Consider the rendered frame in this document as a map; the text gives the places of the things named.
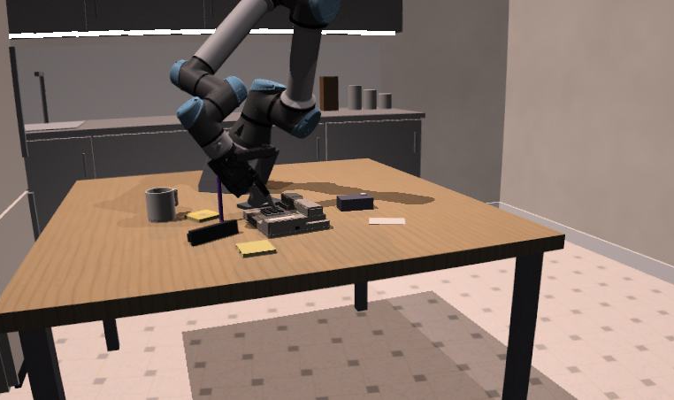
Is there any beige desk phone body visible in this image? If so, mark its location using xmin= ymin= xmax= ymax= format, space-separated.
xmin=243 ymin=202 xmax=330 ymax=238

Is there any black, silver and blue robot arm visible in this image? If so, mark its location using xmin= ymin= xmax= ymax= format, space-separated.
xmin=170 ymin=0 xmax=341 ymax=163

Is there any yellow square sticky pad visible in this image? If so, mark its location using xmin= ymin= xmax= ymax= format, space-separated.
xmin=236 ymin=240 xmax=276 ymax=258

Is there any yellow sticky note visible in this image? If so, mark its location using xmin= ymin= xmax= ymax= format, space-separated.
xmin=184 ymin=210 xmax=219 ymax=223

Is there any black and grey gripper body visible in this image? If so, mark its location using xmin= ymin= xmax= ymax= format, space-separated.
xmin=207 ymin=143 xmax=259 ymax=198

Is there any grey mug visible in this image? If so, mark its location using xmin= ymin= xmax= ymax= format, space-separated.
xmin=145 ymin=188 xmax=179 ymax=223

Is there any white sheet of paper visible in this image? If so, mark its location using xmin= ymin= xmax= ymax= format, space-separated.
xmin=369 ymin=218 xmax=406 ymax=225

